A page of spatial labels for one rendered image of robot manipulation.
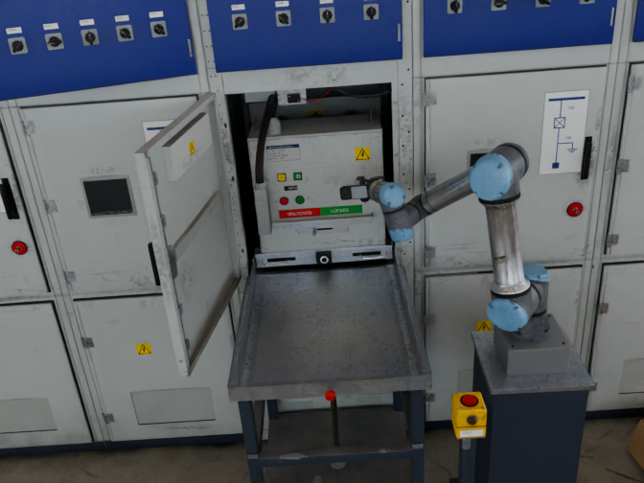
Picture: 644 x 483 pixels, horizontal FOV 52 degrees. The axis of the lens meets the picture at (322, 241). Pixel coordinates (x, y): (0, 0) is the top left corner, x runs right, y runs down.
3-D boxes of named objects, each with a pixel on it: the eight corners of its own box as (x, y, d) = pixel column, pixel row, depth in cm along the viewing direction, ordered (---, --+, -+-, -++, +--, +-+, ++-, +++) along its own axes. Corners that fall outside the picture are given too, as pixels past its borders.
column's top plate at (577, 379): (562, 331, 236) (563, 326, 235) (594, 389, 207) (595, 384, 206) (471, 335, 237) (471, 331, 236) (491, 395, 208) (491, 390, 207)
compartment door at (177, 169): (169, 377, 210) (121, 153, 177) (226, 276, 265) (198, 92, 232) (189, 378, 209) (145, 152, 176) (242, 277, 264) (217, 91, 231)
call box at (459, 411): (486, 438, 182) (487, 409, 178) (456, 440, 182) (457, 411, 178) (479, 418, 189) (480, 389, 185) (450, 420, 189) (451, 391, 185)
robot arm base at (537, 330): (541, 315, 224) (543, 289, 220) (557, 341, 210) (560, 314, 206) (496, 319, 224) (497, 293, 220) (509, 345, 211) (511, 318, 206)
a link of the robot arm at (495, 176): (542, 314, 204) (525, 143, 186) (525, 339, 194) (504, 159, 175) (505, 310, 212) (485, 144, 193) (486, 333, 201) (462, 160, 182)
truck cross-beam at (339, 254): (392, 259, 264) (392, 244, 261) (256, 267, 265) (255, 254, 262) (391, 252, 268) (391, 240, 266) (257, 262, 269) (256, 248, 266)
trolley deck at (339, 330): (431, 389, 203) (431, 373, 201) (229, 402, 205) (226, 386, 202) (403, 278, 264) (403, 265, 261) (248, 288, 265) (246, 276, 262)
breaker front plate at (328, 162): (385, 248, 262) (381, 131, 241) (262, 257, 263) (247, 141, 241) (384, 247, 263) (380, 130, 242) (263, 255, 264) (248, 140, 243)
